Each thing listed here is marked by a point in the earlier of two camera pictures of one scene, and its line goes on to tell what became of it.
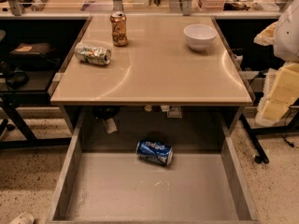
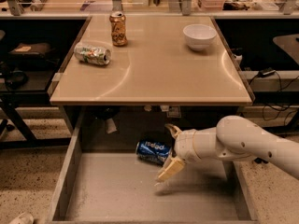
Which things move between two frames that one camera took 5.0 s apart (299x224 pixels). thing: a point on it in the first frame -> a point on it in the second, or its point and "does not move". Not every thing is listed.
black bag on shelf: (34, 55) does not move
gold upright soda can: (118, 20) does not move
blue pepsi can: (154, 152) does not move
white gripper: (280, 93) -> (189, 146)
